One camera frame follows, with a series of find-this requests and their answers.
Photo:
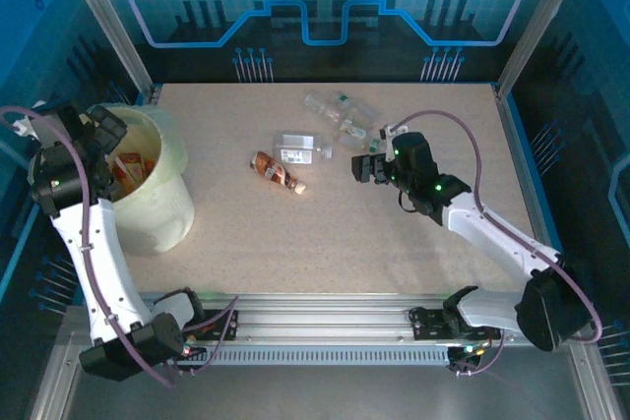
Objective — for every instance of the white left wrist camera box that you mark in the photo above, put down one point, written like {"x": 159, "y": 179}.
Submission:
{"x": 24, "y": 120}

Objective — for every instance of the clear bottle white label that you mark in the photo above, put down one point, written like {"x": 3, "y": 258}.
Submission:
{"x": 295, "y": 149}

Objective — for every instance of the aluminium frame post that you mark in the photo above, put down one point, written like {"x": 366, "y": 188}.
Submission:
{"x": 540, "y": 21}
{"x": 109, "y": 21}

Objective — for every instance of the small circuit board with LEDs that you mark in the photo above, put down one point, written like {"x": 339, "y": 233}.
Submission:
{"x": 465, "y": 355}
{"x": 192, "y": 350}

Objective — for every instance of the crushed clear plastic bottle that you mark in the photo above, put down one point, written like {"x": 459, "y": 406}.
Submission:
{"x": 320, "y": 105}

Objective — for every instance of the brown label bottle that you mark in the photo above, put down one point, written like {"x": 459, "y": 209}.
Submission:
{"x": 270, "y": 169}

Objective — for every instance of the pale yellow plastic bin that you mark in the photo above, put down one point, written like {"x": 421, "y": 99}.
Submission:
{"x": 157, "y": 213}

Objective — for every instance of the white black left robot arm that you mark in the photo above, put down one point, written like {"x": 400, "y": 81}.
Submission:
{"x": 98, "y": 262}

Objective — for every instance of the small-label clear bottle green cap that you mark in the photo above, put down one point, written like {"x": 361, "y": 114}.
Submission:
{"x": 353, "y": 132}

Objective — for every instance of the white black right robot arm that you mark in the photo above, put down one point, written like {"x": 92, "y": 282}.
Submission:
{"x": 492, "y": 238}

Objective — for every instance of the aluminium table side rail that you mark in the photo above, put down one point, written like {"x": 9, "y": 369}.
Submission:
{"x": 526, "y": 164}

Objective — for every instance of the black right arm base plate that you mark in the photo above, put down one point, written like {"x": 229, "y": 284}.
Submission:
{"x": 430, "y": 324}

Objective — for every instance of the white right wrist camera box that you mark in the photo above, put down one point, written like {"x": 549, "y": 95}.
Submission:
{"x": 391, "y": 131}

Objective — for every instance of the aluminium mounting rail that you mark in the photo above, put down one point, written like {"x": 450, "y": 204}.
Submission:
{"x": 320, "y": 314}

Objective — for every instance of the translucent yellow bin liner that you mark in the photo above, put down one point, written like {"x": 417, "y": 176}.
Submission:
{"x": 172, "y": 144}

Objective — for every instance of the steel lower shelf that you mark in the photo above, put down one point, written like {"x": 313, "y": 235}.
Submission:
{"x": 320, "y": 390}

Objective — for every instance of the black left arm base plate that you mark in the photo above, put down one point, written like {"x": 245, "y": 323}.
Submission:
{"x": 216, "y": 324}

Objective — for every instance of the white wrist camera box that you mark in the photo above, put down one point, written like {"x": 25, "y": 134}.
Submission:
{"x": 24, "y": 120}
{"x": 391, "y": 131}

